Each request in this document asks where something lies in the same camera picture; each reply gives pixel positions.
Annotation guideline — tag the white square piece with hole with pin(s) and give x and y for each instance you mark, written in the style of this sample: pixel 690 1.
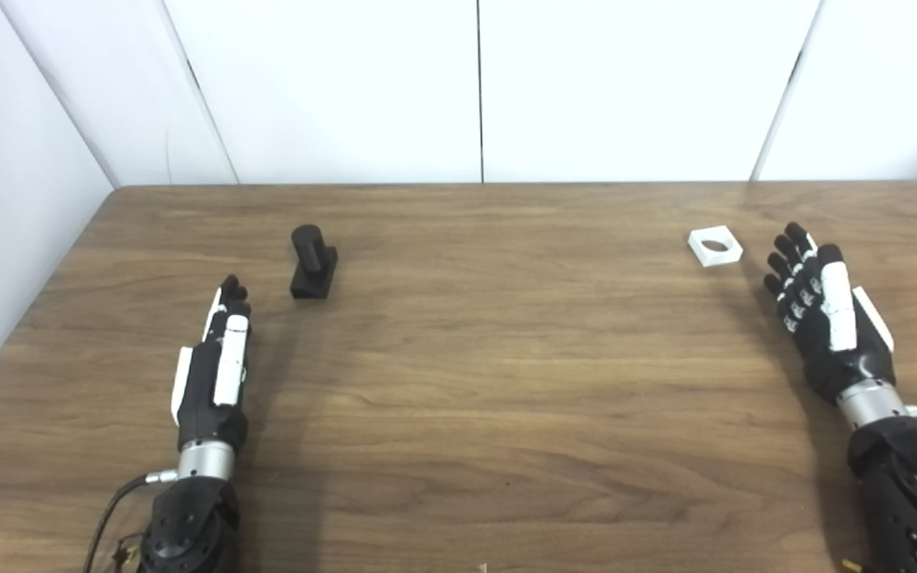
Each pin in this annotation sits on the white square piece with hole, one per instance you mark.
pixel 713 259

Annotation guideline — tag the black peg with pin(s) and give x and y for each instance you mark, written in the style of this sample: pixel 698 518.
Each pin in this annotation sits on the black peg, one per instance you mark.
pixel 311 263

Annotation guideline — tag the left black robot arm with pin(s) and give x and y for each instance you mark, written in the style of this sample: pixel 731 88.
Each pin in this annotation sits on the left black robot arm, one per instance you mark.
pixel 188 517

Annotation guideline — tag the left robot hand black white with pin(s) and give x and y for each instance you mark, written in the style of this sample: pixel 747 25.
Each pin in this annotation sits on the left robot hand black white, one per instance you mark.
pixel 197 390

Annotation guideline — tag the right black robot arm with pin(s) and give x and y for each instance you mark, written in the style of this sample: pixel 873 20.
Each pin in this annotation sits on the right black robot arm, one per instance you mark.
pixel 912 493

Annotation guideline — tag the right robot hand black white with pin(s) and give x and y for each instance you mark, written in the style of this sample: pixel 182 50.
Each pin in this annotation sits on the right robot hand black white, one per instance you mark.
pixel 825 350

